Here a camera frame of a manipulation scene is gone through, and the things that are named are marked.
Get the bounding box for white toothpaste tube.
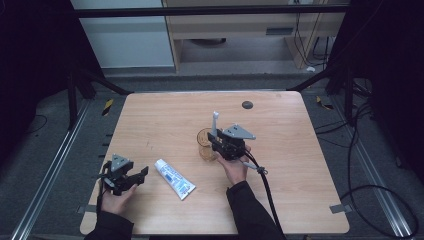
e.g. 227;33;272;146
153;158;197;202

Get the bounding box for person's left hand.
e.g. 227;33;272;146
99;183;139;217

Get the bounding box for person's right hand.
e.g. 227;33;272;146
214;144;253;186

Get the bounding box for black floor cable loop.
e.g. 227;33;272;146
314;99;420;240

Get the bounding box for black frame strut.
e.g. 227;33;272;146
286;61;355;125
66;62;135;132

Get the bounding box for aluminium floor rail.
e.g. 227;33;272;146
9;99;92;240
329;96;415;240

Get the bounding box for light wooden desk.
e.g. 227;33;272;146
161;0;351;73

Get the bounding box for grey tape piece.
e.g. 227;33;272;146
329;203;353;215
76;204;95;215

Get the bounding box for dark curtain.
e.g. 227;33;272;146
0;0;104;164
328;0;424;186

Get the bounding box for thin black floor cable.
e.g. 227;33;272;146
25;114;49;135

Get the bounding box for black cables under desk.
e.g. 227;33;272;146
292;12;332;68

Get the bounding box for white toothbrush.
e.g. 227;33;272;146
210;110;220;138

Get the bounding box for white cabinet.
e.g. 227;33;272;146
70;0;175;70

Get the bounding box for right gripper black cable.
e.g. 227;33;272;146
240;149;288;240

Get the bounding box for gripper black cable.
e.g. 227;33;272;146
240;149;288;240
95;178;105;218

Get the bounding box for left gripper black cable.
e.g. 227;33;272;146
95;178;105;218

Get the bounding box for yellow black striped tape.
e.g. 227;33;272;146
315;95;335;111
101;98;115;117

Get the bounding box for black horizontal frame bar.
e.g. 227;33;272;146
70;4;352;20

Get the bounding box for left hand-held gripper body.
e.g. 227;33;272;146
100;153;137;197

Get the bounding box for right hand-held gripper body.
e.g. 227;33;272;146
213;123;257;162

